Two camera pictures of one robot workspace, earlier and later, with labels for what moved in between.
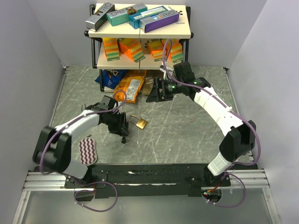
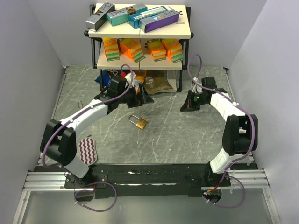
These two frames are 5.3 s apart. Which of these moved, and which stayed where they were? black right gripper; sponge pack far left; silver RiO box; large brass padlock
Moved: black right gripper
Stayed: sponge pack far left; large brass padlock; silver RiO box
